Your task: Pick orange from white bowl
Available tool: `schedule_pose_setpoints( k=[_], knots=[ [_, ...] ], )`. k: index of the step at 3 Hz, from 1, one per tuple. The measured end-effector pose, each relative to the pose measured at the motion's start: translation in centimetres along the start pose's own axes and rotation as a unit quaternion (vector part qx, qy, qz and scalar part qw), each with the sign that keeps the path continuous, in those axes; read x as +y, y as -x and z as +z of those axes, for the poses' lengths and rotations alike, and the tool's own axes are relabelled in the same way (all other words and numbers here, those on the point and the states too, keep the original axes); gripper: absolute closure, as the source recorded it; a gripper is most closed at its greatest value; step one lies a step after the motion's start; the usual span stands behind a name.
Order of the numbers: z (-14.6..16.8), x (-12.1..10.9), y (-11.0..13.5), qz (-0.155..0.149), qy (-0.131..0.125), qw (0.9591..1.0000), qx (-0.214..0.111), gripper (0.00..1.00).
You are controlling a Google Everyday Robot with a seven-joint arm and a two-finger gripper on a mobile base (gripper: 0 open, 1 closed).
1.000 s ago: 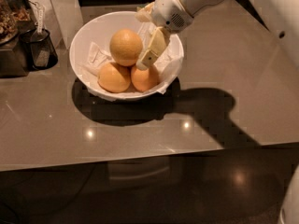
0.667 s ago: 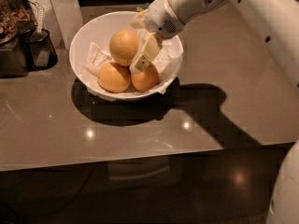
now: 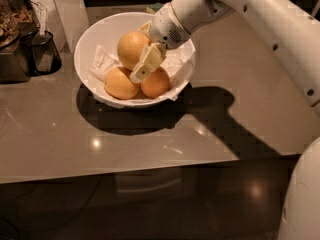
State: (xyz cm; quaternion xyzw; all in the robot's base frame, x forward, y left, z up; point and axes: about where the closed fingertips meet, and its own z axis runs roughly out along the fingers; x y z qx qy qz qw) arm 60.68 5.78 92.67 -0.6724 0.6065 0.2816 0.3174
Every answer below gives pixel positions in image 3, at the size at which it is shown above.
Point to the white board panel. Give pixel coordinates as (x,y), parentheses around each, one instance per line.
(67,20)

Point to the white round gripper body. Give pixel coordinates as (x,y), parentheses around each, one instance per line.
(165,28)

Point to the dark tray with food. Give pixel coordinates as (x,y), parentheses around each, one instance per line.
(15,22)

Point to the white bowl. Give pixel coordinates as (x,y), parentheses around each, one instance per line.
(106,33)

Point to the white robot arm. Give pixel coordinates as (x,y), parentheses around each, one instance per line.
(292,35)

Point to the white utensil in cup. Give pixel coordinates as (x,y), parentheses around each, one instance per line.
(42,17)

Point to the black mesh cup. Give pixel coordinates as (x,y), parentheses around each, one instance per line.
(42,53)

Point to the orange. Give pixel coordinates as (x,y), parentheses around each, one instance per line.
(117,83)
(129,48)
(156,84)

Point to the green yellow sponge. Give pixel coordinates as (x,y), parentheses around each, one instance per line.
(153,8)

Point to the white paper napkin liner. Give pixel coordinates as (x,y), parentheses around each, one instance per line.
(179,65)

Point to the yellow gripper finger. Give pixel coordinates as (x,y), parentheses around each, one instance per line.
(145,28)
(150,59)

